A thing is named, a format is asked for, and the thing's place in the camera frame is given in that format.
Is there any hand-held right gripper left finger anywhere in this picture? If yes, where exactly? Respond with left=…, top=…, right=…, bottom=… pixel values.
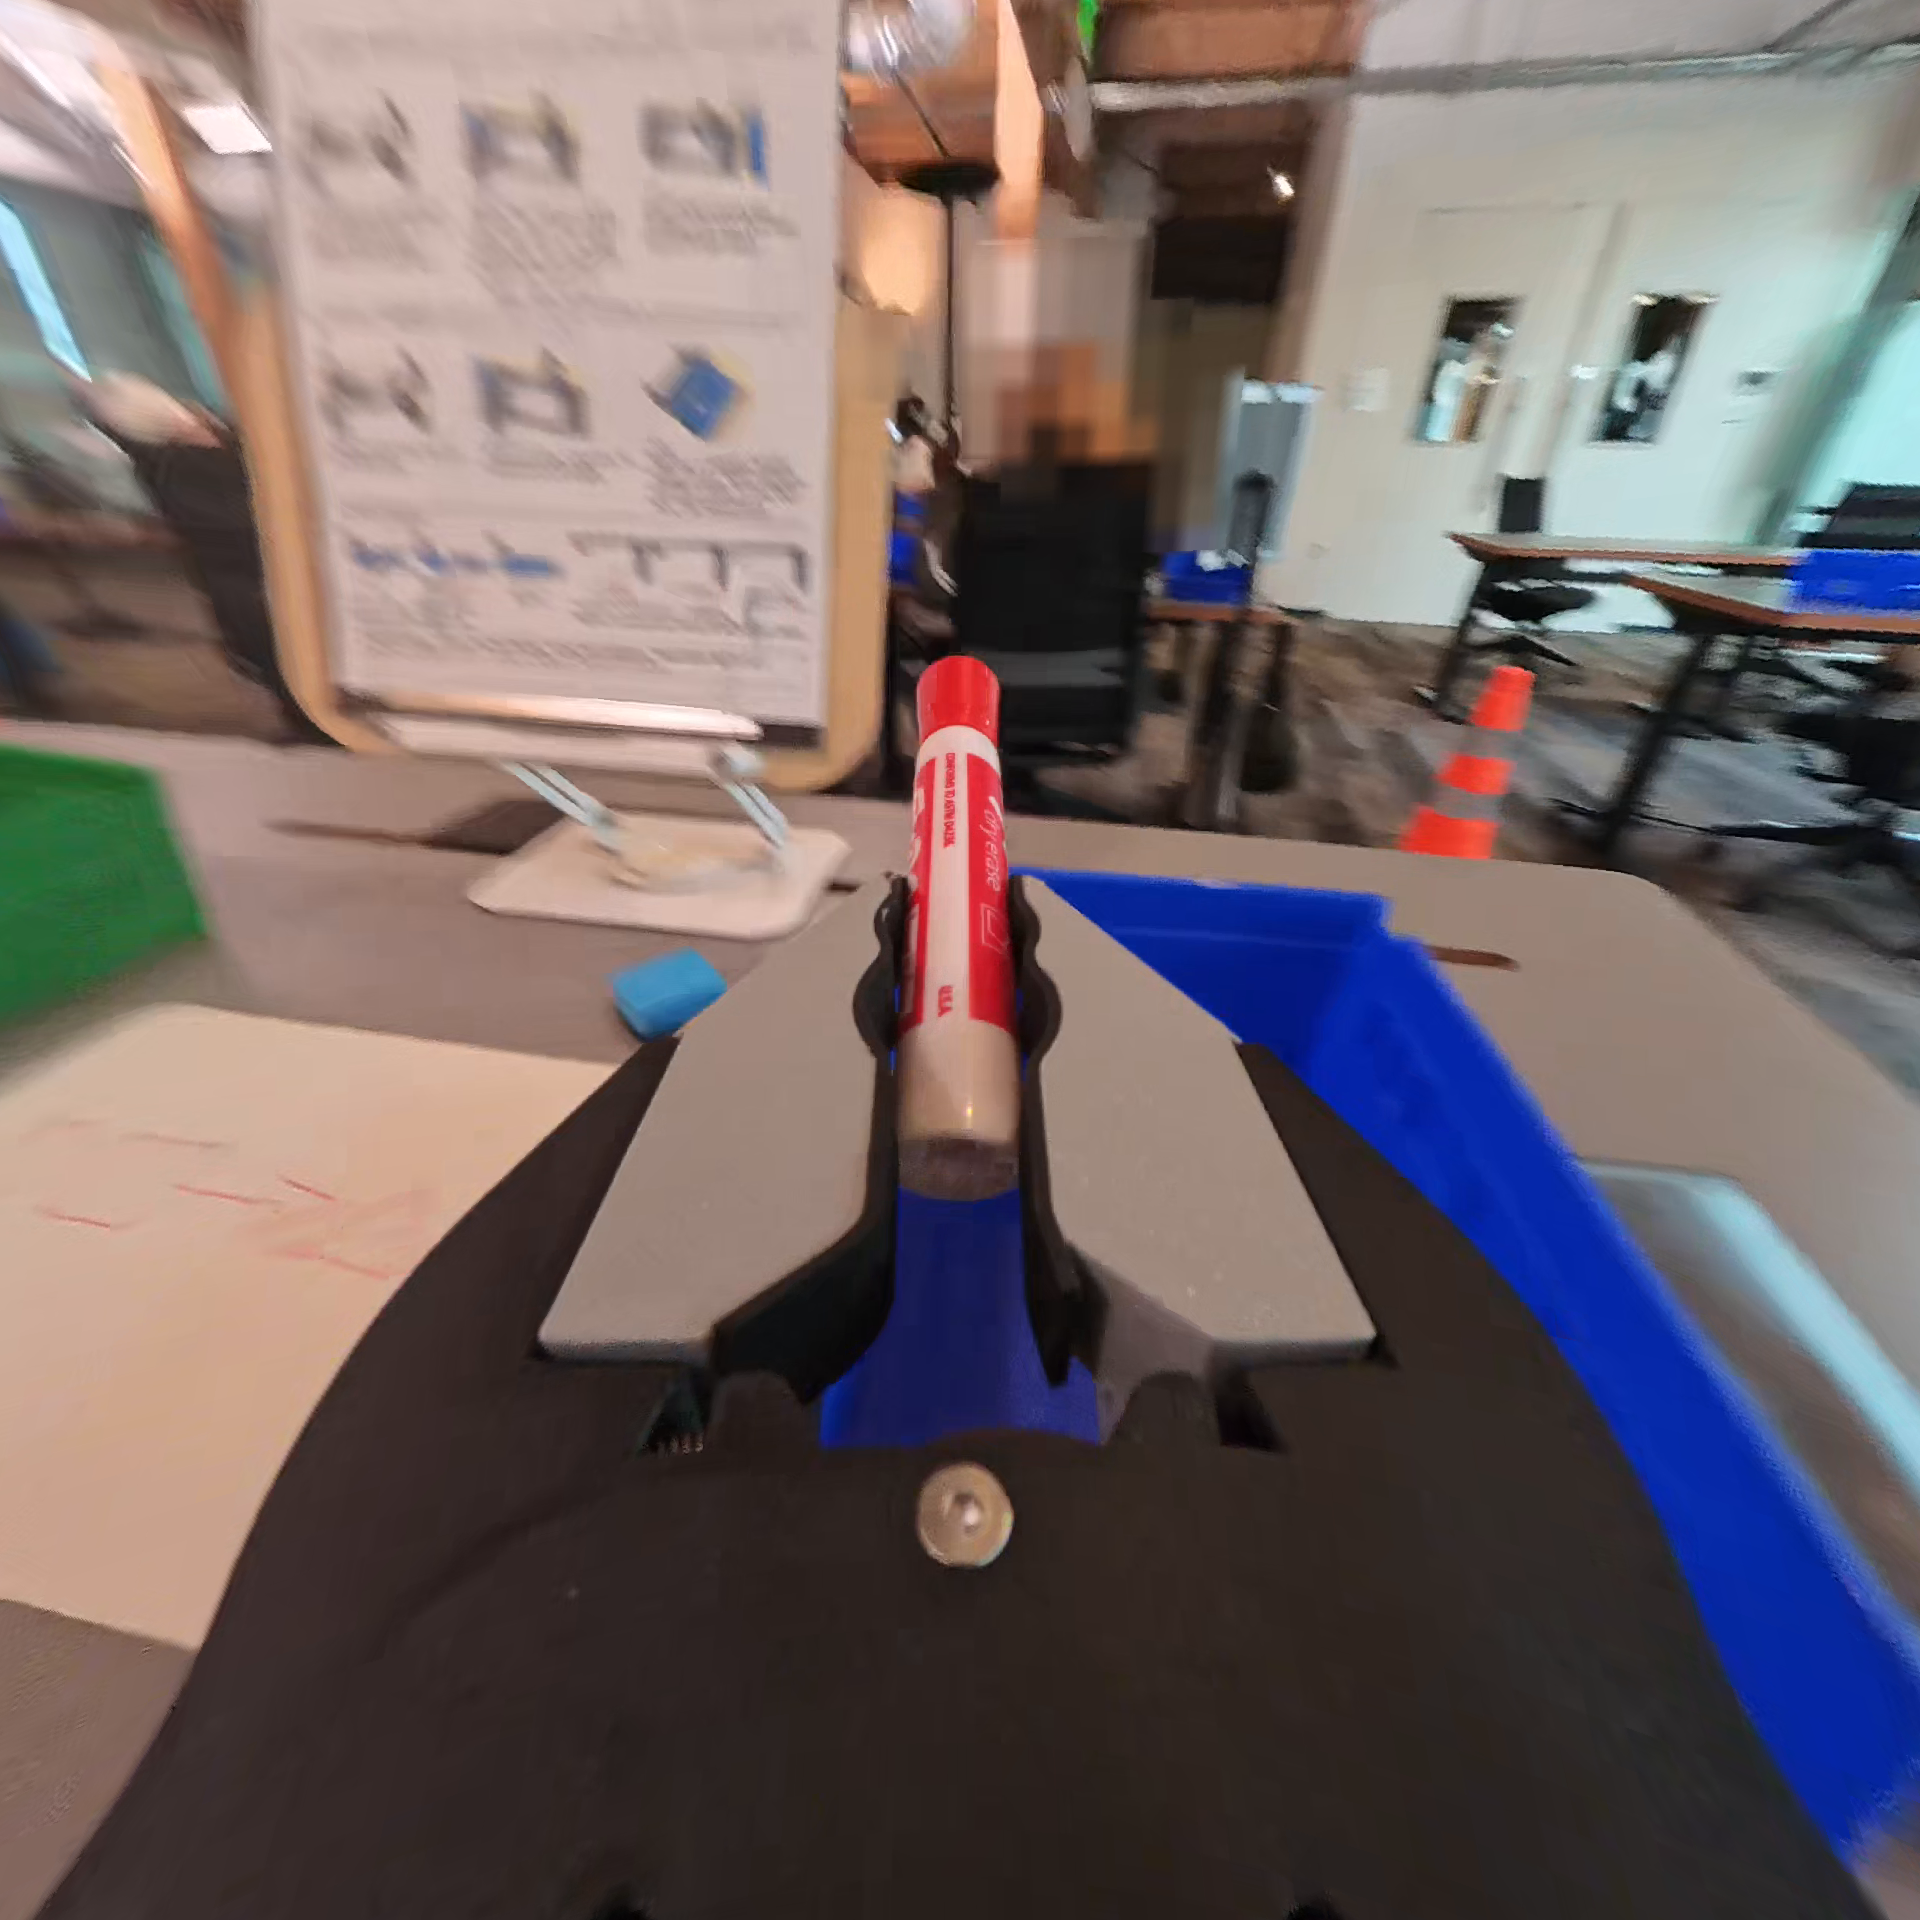
left=538, top=872, right=912, bottom=1404

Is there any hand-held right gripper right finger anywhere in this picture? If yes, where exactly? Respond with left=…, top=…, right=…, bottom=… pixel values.
left=1008, top=877, right=1376, bottom=1383

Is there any blue eraser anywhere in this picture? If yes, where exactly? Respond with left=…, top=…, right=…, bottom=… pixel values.
left=608, top=949, right=733, bottom=1041

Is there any red dry-erase marker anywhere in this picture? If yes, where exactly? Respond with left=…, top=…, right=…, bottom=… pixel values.
left=896, top=656, right=1024, bottom=1201

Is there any white whiteboard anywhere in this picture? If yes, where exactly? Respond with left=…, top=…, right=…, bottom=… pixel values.
left=0, top=1000, right=624, bottom=1652

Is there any large blue plastic bin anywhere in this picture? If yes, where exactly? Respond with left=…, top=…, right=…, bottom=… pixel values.
left=816, top=865, right=1920, bottom=1869

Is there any orange traffic cone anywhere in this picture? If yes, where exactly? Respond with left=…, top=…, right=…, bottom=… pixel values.
left=1399, top=663, right=1539, bottom=864

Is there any green plastic bin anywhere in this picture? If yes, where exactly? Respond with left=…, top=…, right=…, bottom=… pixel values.
left=0, top=744, right=209, bottom=1023

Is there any wooden top desk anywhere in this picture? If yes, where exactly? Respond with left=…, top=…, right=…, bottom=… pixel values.
left=1591, top=568, right=1920, bottom=864
left=1441, top=527, right=1817, bottom=721

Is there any white framed panel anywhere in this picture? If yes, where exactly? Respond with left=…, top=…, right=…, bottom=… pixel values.
left=247, top=0, right=841, bottom=751

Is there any black floor lamp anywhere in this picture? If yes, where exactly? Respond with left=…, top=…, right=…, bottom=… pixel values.
left=902, top=163, right=1001, bottom=443

